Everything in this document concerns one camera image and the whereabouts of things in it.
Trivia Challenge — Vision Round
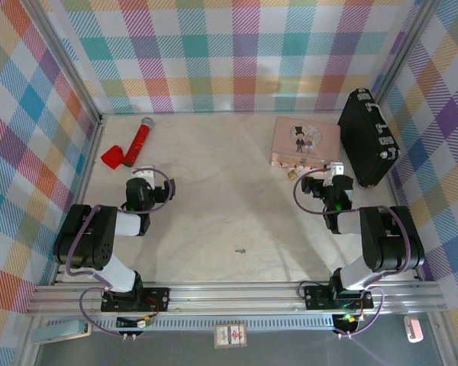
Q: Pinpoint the pink wedding tin box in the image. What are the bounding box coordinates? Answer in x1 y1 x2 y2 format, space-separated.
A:
269 116 342 171

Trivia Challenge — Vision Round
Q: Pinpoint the red block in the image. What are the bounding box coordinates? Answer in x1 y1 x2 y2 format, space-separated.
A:
101 146 125 169

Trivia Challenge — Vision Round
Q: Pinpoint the red toy microphone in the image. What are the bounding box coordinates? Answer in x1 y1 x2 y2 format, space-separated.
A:
122 117 156 169

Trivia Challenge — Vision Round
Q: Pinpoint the black briefcase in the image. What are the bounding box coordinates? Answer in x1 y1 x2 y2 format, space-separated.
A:
337 87 401 188

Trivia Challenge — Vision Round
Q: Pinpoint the playing card box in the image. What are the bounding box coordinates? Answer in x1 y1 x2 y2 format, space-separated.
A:
213 322 249 349

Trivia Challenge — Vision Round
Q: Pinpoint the pink white small device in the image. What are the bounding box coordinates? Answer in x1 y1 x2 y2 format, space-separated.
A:
403 315 424 344

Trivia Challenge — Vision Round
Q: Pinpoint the teal flat device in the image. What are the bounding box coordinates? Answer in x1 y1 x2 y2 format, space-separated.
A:
30 319 93 345

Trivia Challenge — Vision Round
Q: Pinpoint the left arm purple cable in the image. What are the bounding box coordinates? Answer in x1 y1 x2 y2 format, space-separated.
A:
66 166 176 339

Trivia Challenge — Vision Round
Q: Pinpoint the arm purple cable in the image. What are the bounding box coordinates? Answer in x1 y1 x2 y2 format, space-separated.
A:
292 167 411 339
66 166 176 339

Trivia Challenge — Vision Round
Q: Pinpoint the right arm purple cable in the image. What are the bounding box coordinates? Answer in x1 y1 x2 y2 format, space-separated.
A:
292 167 411 339

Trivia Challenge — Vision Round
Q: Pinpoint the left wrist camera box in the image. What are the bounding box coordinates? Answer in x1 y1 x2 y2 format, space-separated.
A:
132 164 156 190

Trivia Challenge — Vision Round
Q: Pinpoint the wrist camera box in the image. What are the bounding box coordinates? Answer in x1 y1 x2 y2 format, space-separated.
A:
132 164 156 190
325 161 345 188

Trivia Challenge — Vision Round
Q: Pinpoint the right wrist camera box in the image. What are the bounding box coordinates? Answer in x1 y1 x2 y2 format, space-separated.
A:
325 161 345 188

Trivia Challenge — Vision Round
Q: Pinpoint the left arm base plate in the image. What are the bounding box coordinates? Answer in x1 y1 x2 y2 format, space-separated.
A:
101 287 171 314

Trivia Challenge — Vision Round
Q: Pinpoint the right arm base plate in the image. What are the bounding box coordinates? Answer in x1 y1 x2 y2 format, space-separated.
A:
303 284 375 311

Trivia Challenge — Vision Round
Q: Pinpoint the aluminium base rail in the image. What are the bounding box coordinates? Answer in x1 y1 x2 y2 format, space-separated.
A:
26 281 447 318

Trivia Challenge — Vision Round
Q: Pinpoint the slotted cable duct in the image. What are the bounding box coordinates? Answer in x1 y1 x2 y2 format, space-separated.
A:
91 316 336 332

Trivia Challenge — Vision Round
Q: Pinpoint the aluminium frame post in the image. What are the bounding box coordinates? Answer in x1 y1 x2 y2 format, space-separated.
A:
30 0 105 123
373 0 442 106

